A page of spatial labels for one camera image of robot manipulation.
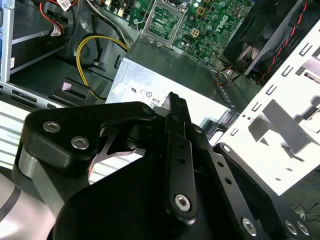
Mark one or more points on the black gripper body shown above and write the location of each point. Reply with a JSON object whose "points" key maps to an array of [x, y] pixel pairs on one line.
{"points": [[120, 212]]}

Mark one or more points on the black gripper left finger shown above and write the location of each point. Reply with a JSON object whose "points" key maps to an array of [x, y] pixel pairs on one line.
{"points": [[62, 130]]}

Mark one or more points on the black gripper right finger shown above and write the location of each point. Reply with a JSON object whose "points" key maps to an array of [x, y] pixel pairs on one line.
{"points": [[225, 172]]}

